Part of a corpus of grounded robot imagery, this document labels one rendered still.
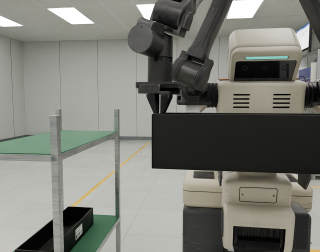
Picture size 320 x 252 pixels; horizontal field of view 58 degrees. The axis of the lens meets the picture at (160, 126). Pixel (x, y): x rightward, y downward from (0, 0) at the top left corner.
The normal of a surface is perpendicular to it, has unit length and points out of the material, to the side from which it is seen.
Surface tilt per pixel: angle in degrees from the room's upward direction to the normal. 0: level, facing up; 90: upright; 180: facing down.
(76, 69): 90
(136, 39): 89
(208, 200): 90
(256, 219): 98
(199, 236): 90
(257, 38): 42
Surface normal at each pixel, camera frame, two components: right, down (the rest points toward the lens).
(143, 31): -0.42, 0.06
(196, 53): -0.33, -0.15
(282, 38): -0.10, -0.68
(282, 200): -0.15, 0.22
